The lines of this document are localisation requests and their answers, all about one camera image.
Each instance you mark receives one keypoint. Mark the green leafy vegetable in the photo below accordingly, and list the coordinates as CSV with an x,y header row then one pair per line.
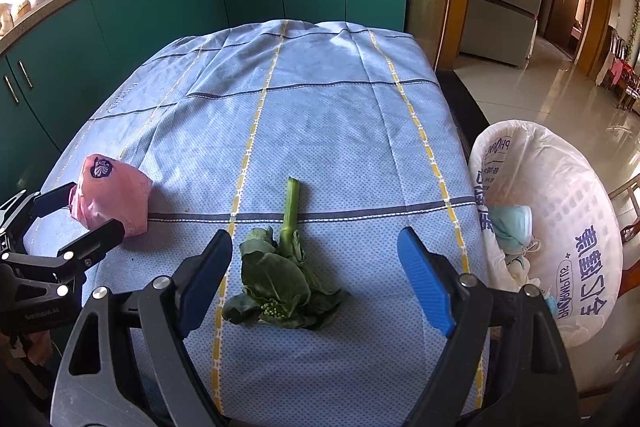
x,y
275,277

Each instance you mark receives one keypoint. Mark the dining chairs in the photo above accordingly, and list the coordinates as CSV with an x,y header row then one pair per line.
x,y
620,72

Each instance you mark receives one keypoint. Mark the wooden chair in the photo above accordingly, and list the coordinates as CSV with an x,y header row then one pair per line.
x,y
631,237

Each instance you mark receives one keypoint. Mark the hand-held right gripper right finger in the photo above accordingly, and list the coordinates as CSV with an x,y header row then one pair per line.
x,y
425,282

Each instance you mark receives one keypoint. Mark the pink plastic bag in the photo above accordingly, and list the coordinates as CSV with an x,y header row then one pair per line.
x,y
115,192

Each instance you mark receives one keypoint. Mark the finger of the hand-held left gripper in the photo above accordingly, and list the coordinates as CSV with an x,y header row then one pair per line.
x,y
55,199
100,239

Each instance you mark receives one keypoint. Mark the blue face mask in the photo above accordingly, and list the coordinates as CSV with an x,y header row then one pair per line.
x,y
510,222

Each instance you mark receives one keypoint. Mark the blue checked tablecloth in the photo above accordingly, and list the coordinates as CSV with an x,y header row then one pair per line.
x,y
325,117

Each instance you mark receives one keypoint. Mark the person's left hand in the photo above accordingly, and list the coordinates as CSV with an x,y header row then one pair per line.
x,y
35,349

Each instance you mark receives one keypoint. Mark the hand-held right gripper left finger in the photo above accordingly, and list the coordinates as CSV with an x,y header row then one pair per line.
x,y
207,282

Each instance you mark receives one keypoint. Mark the trash bin with white liner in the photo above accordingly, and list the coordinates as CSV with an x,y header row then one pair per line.
x,y
575,207

